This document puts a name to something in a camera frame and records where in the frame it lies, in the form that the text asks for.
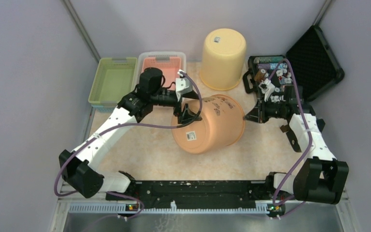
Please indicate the green plastic basket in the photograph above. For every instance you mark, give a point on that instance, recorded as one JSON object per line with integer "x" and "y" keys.
{"x": 114, "y": 78}

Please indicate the pink plastic basket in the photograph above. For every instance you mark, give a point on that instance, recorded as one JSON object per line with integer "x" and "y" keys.
{"x": 169, "y": 65}

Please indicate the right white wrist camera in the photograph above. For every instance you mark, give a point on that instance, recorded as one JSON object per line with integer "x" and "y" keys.
{"x": 267, "y": 88}

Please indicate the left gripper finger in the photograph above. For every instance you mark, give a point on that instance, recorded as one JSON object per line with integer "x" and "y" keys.
{"x": 191, "y": 95}
{"x": 187, "y": 117}

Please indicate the yellow capybara bucket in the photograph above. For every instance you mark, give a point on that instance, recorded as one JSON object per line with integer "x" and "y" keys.
{"x": 223, "y": 57}

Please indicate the black open tool case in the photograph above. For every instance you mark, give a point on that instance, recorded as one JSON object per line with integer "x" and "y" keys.
{"x": 314, "y": 65}

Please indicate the white mesh plastic basket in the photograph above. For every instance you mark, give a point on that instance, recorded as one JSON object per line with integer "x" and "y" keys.
{"x": 159, "y": 54}

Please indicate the brown cylinder in case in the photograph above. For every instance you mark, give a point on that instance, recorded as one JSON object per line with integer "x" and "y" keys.
{"x": 260, "y": 75}

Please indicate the orange capybara bucket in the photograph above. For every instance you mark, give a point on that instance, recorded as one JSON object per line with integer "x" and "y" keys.
{"x": 221, "y": 125}

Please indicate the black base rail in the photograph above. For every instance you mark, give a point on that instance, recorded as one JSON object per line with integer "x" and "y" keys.
{"x": 229, "y": 196}

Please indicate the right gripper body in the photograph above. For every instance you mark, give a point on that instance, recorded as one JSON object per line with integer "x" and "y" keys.
{"x": 272, "y": 110}

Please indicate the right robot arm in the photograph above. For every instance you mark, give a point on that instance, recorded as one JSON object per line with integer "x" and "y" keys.
{"x": 318, "y": 176}

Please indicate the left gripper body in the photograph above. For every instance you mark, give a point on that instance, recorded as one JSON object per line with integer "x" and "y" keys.
{"x": 178, "y": 110}

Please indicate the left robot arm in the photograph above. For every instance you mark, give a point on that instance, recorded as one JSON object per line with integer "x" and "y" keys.
{"x": 78, "y": 167}

